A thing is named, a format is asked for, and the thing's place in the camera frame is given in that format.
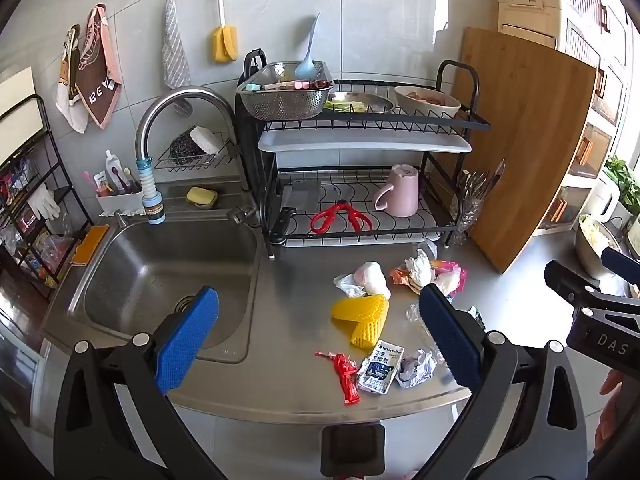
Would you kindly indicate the white toothbrush holder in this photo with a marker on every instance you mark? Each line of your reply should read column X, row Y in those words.
column 120, row 202

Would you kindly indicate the person's right hand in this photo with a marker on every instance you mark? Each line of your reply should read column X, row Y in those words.
column 615, row 422

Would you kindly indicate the green potted plant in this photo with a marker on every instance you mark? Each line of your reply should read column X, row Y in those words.
column 622, row 172

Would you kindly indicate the white glove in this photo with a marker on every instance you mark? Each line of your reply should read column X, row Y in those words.
column 45, row 202

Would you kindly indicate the drawer storage cabinet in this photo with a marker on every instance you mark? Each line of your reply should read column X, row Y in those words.
column 580, row 40

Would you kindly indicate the white drip tray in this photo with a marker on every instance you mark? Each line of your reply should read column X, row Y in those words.
column 400, row 225

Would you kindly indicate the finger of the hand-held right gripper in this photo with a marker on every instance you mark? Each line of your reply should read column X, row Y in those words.
column 565, row 282
column 622, row 261

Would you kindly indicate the white tissue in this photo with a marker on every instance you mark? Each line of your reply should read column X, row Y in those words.
column 419, row 267

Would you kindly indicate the steel sink knob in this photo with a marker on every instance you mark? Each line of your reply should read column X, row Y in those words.
column 240, row 214

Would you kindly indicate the stainless steel sink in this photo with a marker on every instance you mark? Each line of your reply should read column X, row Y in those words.
column 150, row 270

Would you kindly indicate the white plastic bag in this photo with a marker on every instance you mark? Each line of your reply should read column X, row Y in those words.
column 372, row 277

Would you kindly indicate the silver paper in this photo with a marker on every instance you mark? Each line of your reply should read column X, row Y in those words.
column 415, row 367

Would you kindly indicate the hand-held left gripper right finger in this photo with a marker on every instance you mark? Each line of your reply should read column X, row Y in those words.
column 450, row 340

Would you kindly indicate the bundle of steel cutlery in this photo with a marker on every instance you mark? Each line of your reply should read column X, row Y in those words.
column 477, row 182

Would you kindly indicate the white orange hanging towel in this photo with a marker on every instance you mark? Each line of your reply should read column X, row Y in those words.
column 67, row 105

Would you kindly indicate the brown pink hanging towel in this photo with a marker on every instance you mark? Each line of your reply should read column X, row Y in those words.
column 100, row 90

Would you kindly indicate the assorted colourful shelf packets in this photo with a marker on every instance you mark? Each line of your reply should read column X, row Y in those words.
column 50, row 250

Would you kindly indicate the orange snack wrapper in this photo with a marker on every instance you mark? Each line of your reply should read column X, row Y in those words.
column 397, row 276

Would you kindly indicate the pink mug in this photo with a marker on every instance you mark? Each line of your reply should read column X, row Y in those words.
column 402, row 192

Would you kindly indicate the clear plastic wrap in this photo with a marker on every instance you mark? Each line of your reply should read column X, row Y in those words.
column 415, row 312

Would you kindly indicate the orange cloth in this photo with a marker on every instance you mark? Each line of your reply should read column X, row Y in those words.
column 90, row 242

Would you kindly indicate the clear glass cutlery holder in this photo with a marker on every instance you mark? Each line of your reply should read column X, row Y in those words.
column 462, row 220

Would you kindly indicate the yellow soap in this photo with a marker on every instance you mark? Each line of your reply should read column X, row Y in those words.
column 201, row 194

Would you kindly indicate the blue white faucet nozzle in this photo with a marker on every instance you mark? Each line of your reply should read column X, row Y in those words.
column 150, row 195

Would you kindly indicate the white plastic tray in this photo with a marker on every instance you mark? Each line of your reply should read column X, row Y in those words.
column 360, row 142

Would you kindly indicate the steel wool scrubber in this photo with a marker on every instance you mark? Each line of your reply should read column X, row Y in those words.
column 182, row 147

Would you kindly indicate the yellow foam fruit net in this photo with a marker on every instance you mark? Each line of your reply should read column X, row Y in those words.
column 360, row 312

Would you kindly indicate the pink snack wrapper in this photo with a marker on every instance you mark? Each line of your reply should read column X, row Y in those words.
column 450, row 272

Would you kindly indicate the white bowl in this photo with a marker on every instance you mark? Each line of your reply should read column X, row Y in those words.
column 425, row 107

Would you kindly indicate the white kettle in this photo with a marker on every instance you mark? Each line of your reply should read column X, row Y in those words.
column 602, row 200

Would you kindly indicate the curved steel faucet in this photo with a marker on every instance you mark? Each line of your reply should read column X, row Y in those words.
column 170, row 97

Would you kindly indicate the black dish rack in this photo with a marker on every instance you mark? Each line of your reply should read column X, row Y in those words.
column 380, row 117

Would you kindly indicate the red scissors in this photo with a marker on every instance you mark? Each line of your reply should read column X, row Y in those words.
column 327, row 220

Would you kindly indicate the red plastic wrapper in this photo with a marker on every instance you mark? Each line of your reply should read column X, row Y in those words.
column 345, row 375

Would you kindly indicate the steel mesh colander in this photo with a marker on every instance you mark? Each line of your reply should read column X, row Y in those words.
column 285, row 102

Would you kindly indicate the white toothpaste tube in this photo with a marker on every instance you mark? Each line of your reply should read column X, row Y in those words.
column 111, row 167

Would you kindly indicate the white blue drink packet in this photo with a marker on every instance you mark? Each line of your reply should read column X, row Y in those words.
column 380, row 367

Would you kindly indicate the clear plastic piece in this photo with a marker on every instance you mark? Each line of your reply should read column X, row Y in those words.
column 429, row 247

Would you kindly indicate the steel plate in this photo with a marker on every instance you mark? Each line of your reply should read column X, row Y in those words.
column 370, row 102

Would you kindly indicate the wooden cutting board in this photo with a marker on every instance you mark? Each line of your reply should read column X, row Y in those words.
column 525, row 150

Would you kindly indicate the yellow sponge brush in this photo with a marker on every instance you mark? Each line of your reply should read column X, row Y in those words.
column 225, row 42

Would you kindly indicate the grey striped hanging towel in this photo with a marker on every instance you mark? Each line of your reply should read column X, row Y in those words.
column 175, row 55

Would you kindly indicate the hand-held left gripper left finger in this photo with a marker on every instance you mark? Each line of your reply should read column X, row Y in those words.
column 187, row 340

